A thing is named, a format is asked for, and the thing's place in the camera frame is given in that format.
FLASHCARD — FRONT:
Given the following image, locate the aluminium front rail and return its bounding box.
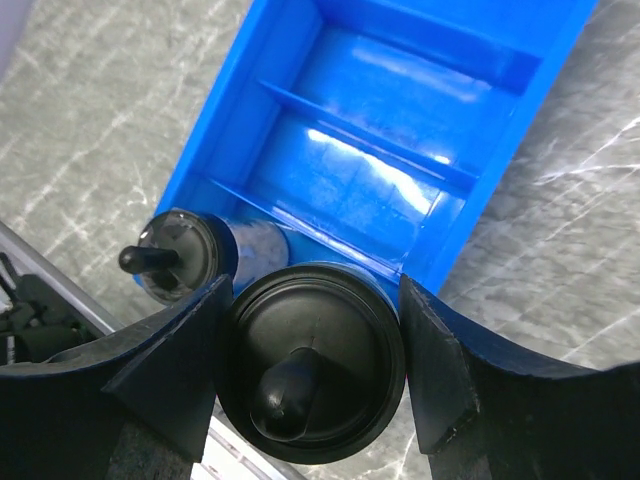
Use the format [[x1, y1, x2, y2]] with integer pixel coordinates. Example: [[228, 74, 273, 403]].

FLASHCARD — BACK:
[[1, 226, 298, 479]]

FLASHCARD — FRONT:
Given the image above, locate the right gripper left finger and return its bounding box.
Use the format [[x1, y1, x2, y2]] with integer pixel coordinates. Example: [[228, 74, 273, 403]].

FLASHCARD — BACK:
[[1, 276, 232, 479]]

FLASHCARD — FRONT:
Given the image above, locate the knob lid jar white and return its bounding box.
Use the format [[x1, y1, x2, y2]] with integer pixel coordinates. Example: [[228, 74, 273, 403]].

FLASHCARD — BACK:
[[214, 261, 406, 465]]

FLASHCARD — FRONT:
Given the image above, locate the shaker jar white powder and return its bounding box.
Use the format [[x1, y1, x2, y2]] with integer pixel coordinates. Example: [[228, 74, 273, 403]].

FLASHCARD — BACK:
[[118, 209, 289, 305]]

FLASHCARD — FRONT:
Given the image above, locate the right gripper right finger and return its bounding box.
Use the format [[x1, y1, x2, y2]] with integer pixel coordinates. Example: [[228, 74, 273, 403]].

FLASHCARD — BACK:
[[399, 277, 639, 479]]

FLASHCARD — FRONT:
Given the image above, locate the blue divided plastic bin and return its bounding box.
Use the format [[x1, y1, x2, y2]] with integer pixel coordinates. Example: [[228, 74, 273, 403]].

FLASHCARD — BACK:
[[157, 0, 595, 293]]

